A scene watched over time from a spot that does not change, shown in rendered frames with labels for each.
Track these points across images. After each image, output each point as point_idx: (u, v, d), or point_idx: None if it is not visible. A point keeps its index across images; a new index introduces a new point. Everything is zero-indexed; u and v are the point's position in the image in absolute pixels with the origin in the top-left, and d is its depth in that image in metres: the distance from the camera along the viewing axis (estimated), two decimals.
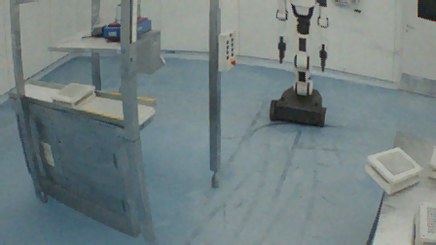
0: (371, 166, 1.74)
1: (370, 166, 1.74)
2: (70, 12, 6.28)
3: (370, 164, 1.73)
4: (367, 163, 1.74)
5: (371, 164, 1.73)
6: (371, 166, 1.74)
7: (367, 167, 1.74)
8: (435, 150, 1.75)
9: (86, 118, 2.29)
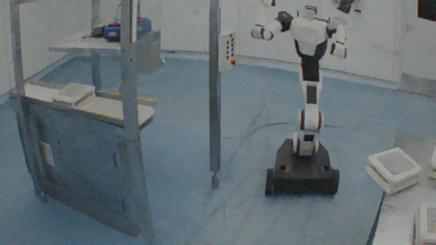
0: (371, 166, 1.74)
1: (370, 166, 1.74)
2: (70, 12, 6.28)
3: (370, 164, 1.73)
4: (367, 163, 1.74)
5: (371, 164, 1.73)
6: (371, 166, 1.74)
7: (367, 167, 1.74)
8: (435, 150, 1.75)
9: (86, 118, 2.29)
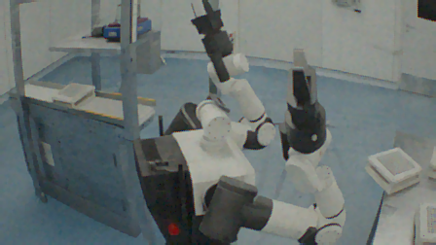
0: (371, 166, 1.74)
1: (370, 166, 1.74)
2: (70, 12, 6.28)
3: (370, 164, 1.73)
4: (367, 163, 1.74)
5: (371, 164, 1.73)
6: (371, 166, 1.74)
7: (367, 167, 1.74)
8: (435, 150, 1.75)
9: (86, 118, 2.29)
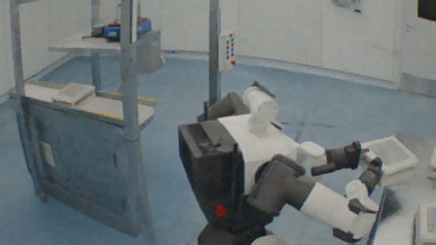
0: None
1: None
2: (70, 12, 6.28)
3: None
4: None
5: None
6: None
7: None
8: (435, 150, 1.75)
9: (86, 118, 2.29)
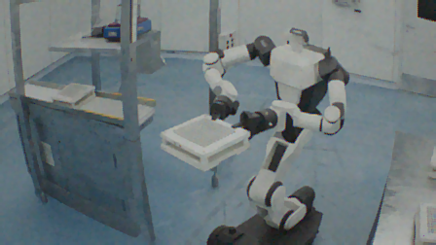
0: (240, 142, 1.74)
1: (241, 140, 1.74)
2: (70, 12, 6.28)
3: None
4: None
5: (240, 139, 1.74)
6: (240, 142, 1.74)
7: None
8: (435, 150, 1.75)
9: (86, 118, 2.29)
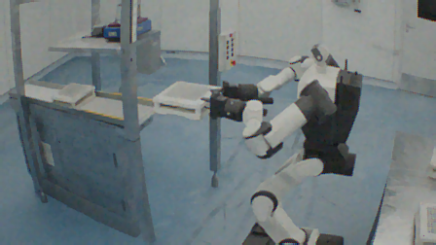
0: None
1: (199, 112, 1.99)
2: (70, 12, 6.28)
3: (199, 110, 1.98)
4: (200, 111, 1.97)
5: None
6: None
7: (201, 114, 1.98)
8: (435, 150, 1.75)
9: (86, 118, 2.29)
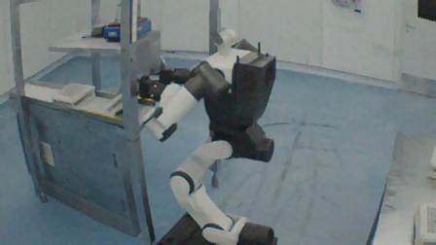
0: None
1: None
2: (70, 12, 6.28)
3: None
4: None
5: None
6: None
7: None
8: (435, 150, 1.75)
9: (86, 118, 2.29)
